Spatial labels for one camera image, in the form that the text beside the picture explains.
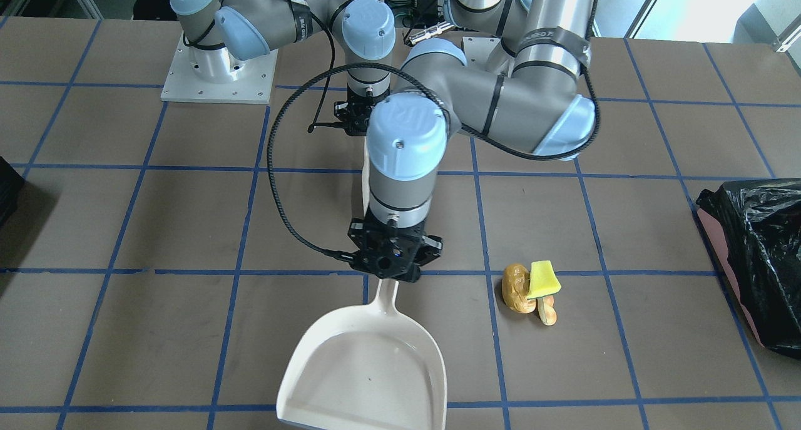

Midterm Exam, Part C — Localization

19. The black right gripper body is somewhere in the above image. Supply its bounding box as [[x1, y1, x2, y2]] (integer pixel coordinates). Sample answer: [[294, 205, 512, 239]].
[[332, 95, 379, 136]]

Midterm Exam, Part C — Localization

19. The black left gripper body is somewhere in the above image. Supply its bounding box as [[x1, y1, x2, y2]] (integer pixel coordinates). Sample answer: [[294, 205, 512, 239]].
[[348, 216, 444, 284]]

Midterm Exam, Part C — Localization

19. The white plastic dustpan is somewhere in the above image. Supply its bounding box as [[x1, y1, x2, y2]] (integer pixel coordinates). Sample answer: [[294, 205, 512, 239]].
[[275, 279, 448, 429]]

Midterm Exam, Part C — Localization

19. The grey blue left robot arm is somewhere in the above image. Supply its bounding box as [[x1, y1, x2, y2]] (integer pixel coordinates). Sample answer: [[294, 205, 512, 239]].
[[341, 0, 600, 282]]

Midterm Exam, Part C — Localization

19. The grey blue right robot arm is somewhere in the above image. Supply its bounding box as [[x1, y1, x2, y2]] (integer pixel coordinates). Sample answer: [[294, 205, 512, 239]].
[[162, 0, 395, 104]]

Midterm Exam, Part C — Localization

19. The black bin edge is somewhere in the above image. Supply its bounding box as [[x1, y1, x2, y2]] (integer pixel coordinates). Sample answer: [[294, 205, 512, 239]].
[[1, 156, 25, 227]]

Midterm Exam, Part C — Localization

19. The pink bin black bag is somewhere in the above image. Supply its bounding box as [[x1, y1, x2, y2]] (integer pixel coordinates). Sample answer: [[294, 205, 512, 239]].
[[695, 177, 800, 359]]

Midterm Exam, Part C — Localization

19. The brown potato toy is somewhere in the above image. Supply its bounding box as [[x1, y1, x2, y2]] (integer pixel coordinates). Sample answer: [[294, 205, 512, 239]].
[[501, 264, 537, 315]]

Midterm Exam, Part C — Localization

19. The black power adapter box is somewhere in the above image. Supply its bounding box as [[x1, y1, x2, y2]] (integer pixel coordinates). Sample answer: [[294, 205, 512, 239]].
[[410, 0, 439, 19]]

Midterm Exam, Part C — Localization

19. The yellow sponge piece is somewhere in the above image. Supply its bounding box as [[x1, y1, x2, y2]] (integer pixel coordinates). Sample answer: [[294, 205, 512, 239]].
[[526, 260, 563, 300]]

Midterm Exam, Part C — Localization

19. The tan bread slice toy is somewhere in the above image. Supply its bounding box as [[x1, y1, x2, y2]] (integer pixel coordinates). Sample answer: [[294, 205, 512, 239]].
[[536, 294, 558, 325]]

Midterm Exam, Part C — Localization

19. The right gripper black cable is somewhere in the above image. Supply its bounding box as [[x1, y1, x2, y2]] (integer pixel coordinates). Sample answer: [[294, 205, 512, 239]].
[[257, 0, 349, 134]]

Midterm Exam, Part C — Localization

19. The silver cable connector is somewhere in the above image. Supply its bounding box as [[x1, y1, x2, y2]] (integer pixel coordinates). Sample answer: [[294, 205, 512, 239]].
[[404, 21, 457, 47]]

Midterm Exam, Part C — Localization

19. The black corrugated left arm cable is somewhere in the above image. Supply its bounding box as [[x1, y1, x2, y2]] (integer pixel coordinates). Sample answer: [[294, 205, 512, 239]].
[[267, 62, 451, 259]]

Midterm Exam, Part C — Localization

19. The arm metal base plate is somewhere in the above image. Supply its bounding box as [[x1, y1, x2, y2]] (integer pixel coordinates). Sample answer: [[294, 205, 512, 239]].
[[462, 36, 501, 64], [161, 38, 278, 105]]

